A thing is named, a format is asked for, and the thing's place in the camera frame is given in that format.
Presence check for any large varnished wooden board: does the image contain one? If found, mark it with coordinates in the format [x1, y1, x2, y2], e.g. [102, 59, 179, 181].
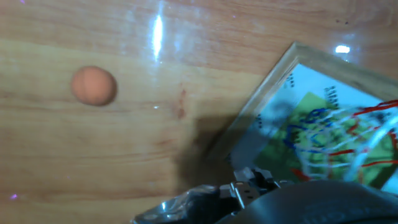
[0, 0, 398, 224]

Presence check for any red white blue net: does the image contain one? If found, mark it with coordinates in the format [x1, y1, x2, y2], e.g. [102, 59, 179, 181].
[284, 99, 398, 183]

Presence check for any gripper left finger with grey pad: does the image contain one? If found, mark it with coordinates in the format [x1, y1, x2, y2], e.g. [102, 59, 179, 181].
[219, 167, 261, 208]

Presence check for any wooden framed toy backboard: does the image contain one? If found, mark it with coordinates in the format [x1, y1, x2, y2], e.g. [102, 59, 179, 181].
[206, 42, 398, 195]

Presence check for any white plastic hoop ring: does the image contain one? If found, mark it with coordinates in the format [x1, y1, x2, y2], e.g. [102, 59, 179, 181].
[343, 114, 398, 183]

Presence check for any small orange basketball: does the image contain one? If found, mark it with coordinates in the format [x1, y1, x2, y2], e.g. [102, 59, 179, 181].
[70, 65, 118, 107]

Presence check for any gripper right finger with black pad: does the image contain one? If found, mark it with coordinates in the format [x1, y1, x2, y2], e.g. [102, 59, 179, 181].
[254, 169, 280, 189]

